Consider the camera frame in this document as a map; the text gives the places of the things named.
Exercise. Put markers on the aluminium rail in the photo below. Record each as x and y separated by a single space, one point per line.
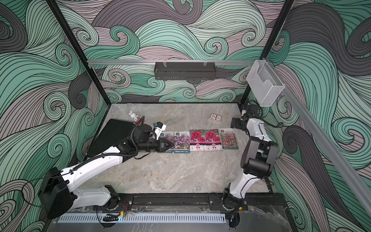
153 62
295 93

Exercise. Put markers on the pink small case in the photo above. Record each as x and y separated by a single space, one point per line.
141 120

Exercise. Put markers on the aluminium rail back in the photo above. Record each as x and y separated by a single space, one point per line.
153 62

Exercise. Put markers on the clear plastic wall holder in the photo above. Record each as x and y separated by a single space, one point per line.
265 82

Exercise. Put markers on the aluminium rail right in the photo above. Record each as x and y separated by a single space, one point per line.
295 93

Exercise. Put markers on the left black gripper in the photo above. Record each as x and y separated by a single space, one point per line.
161 145

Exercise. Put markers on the pink carnation seed packet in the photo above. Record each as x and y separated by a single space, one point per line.
197 140

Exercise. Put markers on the white slotted cable duct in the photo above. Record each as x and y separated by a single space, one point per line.
144 218

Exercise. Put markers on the black wall tray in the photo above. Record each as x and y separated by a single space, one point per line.
185 71

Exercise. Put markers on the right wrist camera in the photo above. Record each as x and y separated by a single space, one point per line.
249 111

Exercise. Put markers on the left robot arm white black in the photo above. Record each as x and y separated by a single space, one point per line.
61 189

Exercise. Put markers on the pink flower packet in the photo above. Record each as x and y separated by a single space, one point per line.
213 140

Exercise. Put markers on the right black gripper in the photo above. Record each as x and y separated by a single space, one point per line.
237 123

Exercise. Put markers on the purple flower seed packet back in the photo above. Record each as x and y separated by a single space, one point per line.
181 142

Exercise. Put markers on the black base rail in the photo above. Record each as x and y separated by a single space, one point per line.
168 200

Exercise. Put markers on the small red white card box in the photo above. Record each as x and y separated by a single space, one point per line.
215 118

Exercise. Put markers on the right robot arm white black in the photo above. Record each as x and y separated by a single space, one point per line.
257 161

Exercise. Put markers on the white rabbit figurine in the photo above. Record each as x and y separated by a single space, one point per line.
133 116

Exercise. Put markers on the red flower green seed packet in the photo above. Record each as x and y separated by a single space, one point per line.
228 139

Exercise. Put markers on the purple flower seed packet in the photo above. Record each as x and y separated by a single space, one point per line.
169 139
181 142

